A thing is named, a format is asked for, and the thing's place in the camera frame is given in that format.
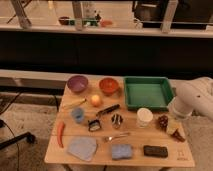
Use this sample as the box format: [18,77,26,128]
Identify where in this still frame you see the orange bowl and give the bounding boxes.
[99,77,119,95]

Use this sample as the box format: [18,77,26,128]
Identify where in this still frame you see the yellow banana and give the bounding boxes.
[62,98,87,109]

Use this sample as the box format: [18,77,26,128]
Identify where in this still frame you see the white paper cup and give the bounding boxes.
[137,108,153,127]

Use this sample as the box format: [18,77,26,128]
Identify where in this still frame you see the small black metal tin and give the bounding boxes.
[88,119,101,132]

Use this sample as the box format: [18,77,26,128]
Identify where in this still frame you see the blue plastic cup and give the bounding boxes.
[71,107,84,124]

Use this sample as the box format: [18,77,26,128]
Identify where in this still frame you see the metal spoon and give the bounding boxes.
[103,132,130,142]

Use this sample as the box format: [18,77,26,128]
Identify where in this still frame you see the green plastic tray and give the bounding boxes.
[123,76,174,111]

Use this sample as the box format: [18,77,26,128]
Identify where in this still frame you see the blue sponge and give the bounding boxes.
[111,144,132,160]

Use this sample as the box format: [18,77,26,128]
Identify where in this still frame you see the black sponge block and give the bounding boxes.
[143,145,168,158]

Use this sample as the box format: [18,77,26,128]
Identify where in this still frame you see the purple bowl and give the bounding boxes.
[67,75,88,93]

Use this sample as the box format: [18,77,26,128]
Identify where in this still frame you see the black chair base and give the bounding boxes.
[0,132,36,150]

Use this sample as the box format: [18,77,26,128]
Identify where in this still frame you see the dark red background bowl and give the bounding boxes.
[59,16,70,25]

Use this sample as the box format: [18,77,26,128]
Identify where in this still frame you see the orange background plate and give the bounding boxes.
[100,20,113,27]

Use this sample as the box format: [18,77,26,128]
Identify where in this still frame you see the blue folded cloth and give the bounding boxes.
[67,136,97,162]

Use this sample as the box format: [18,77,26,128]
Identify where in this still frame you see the orange round fruit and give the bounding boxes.
[91,95,101,107]

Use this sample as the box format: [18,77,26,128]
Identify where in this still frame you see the red chili pepper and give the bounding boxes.
[57,122,65,148]

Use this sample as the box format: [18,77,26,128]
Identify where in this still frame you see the dark red grape bunch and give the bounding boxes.
[157,115,185,142]

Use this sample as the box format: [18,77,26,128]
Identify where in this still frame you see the wooden table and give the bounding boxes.
[45,79,195,168]

